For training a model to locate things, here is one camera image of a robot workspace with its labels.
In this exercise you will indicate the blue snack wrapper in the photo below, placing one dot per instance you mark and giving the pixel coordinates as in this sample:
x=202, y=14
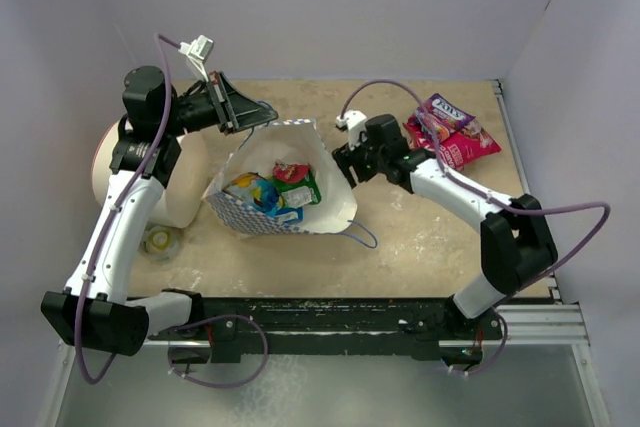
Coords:
x=257, y=192

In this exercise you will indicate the aluminium frame rail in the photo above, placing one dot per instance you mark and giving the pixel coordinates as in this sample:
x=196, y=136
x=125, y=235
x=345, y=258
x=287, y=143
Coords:
x=540, y=327

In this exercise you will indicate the small blue snack packet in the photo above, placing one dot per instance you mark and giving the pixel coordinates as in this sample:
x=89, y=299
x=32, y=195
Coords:
x=288, y=215

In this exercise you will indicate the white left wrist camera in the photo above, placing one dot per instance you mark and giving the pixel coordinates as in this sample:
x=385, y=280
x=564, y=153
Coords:
x=196, y=54

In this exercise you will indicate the white round container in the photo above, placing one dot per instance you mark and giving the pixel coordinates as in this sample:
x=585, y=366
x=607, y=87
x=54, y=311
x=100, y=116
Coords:
x=180, y=202

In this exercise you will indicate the pink snack packet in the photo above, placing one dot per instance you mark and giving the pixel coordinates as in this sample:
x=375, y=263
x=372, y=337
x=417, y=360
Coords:
x=457, y=147

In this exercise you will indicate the small red candy packet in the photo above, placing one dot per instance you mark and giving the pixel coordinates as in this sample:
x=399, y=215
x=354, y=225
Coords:
x=290, y=173

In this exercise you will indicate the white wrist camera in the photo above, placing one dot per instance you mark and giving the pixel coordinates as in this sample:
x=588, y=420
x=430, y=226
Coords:
x=196, y=54
x=353, y=122

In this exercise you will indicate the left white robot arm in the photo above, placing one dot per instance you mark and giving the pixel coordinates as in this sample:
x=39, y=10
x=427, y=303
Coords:
x=142, y=162

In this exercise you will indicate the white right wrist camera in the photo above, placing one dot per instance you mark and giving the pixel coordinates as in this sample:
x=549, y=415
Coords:
x=353, y=122

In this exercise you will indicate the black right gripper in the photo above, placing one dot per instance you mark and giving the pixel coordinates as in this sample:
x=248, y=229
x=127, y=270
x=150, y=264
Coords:
x=345, y=158

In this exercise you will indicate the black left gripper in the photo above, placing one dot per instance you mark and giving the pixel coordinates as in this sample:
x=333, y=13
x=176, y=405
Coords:
x=246, y=111

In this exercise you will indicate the blue checkered paper bag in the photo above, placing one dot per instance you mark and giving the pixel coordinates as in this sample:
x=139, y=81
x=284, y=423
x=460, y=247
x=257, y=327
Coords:
x=291, y=141

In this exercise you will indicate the green snack packet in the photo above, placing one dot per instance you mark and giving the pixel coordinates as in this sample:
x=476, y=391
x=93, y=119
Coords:
x=300, y=193

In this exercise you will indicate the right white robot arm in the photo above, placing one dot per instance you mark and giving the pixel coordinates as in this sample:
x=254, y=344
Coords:
x=516, y=245

